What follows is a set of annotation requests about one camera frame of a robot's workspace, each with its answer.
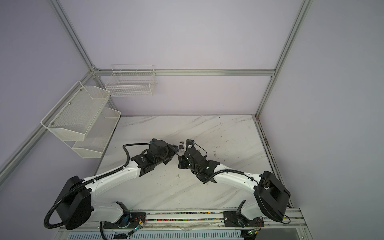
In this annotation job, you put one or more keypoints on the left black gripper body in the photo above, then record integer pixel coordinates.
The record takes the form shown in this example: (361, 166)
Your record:
(169, 152)

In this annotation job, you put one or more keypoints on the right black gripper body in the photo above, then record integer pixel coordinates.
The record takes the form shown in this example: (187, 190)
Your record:
(194, 168)

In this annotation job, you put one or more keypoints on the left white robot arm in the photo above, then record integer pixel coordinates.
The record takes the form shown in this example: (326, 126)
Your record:
(79, 200)

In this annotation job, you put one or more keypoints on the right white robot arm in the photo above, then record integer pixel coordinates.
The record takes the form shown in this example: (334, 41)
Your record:
(271, 196)

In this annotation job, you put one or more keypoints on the lower white mesh shelf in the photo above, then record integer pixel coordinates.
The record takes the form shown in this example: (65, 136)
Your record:
(97, 139)

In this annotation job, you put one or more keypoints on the white mesh shelf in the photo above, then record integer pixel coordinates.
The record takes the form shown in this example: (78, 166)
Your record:
(97, 139)
(73, 117)

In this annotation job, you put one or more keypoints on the upper white mesh shelf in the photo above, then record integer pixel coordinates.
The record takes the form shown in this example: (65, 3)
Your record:
(73, 117)

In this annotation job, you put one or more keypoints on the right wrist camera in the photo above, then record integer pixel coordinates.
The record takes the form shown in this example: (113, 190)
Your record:
(189, 144)

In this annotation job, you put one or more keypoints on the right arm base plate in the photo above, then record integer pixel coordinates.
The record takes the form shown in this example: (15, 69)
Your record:
(234, 219)

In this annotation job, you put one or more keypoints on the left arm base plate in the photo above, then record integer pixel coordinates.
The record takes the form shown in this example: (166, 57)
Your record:
(127, 221)

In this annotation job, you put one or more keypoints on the white wire basket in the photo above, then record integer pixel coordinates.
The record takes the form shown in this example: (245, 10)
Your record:
(132, 81)

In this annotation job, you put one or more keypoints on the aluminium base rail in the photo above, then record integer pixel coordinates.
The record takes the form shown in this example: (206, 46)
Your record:
(212, 219)

